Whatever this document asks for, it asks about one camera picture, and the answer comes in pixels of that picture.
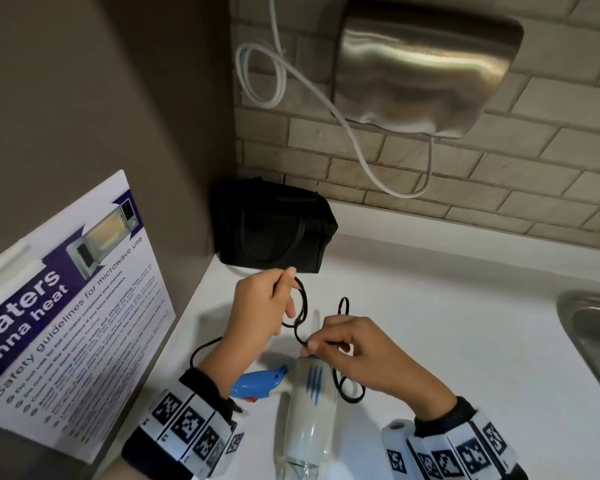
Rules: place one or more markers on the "person's right hand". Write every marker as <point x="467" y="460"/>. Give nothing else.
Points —
<point x="380" y="364"/>

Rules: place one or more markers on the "person's left hand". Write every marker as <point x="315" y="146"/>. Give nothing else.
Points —
<point x="250" y="324"/>

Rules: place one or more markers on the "blue white hair dryer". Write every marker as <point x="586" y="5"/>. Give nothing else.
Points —
<point x="305" y="424"/>

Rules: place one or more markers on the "black fabric bag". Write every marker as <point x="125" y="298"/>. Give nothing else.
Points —
<point x="270" y="229"/>

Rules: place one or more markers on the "white purple safety poster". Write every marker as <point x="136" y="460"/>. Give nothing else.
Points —
<point x="80" y="319"/>

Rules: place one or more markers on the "steel sink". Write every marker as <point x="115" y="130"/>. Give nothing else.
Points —
<point x="595" y="334"/>

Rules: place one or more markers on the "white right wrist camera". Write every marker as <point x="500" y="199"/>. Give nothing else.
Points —
<point x="397" y="444"/>

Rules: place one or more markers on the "steel wall hand dryer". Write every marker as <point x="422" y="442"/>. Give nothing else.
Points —
<point x="420" y="69"/>

